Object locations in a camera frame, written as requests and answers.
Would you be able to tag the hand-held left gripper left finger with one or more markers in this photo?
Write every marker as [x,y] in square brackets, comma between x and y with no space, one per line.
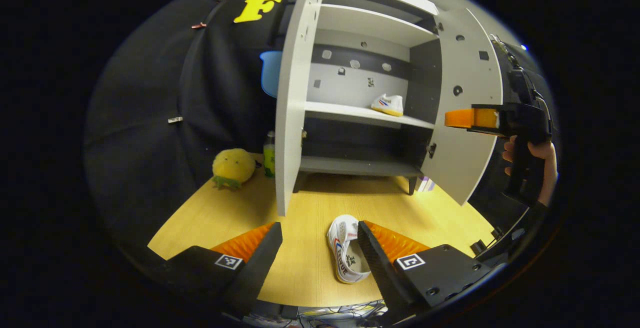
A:
[260,268]

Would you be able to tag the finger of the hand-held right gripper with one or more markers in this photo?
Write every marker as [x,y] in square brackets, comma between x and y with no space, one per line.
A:
[472,118]

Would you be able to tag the yellow plush toy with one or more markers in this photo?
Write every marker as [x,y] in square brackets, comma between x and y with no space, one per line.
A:
[234,167]

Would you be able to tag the copper clip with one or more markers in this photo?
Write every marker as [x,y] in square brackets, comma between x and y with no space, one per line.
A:
[199,25]

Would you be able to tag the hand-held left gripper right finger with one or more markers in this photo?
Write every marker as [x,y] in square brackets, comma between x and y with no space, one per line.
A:
[380,268]

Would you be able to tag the green bottle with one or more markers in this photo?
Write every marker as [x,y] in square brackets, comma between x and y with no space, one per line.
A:
[269,160]

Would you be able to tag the white shoe cabinet door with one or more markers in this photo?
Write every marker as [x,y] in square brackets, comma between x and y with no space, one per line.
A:
[290,117]
[465,157]

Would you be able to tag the white shoe cabinet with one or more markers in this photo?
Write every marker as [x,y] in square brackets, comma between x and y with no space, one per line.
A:
[360,113]

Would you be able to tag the silver clip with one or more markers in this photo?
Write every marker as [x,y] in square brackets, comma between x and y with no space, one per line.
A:
[175,119]

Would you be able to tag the white canvas shoe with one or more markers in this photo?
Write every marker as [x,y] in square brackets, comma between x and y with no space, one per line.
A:
[389,103]
[347,258]

